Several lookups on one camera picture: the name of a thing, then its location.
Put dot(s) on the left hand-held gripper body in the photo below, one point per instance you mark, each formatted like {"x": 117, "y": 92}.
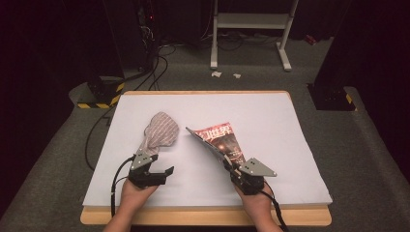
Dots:
{"x": 141, "y": 174}

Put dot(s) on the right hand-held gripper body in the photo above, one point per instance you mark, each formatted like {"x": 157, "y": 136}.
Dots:
{"x": 254, "y": 170}

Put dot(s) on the glossy magazine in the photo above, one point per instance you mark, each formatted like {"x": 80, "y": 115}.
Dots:
{"x": 222, "y": 141}

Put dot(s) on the fluffy striped towel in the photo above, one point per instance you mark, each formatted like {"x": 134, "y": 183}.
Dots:
{"x": 161, "y": 132}

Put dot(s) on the person's left hand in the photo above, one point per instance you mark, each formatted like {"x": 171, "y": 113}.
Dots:
{"x": 135, "y": 196}

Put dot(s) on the white table cover sheet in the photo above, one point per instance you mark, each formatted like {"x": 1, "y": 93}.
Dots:
{"x": 274, "y": 129}

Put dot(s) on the wooden table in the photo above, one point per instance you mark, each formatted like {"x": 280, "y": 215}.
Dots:
{"x": 206, "y": 217}

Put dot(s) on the black base with yellow stripes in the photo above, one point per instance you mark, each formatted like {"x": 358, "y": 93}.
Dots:
{"x": 101, "y": 93}
{"x": 332, "y": 98}

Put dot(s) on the white paper scrap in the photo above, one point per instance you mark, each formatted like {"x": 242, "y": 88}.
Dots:
{"x": 237, "y": 75}
{"x": 216, "y": 74}

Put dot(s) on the small red floor object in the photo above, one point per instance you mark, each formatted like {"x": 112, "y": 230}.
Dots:
{"x": 310, "y": 39}

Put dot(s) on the white metal stand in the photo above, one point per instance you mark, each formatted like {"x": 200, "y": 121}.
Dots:
{"x": 253, "y": 21}

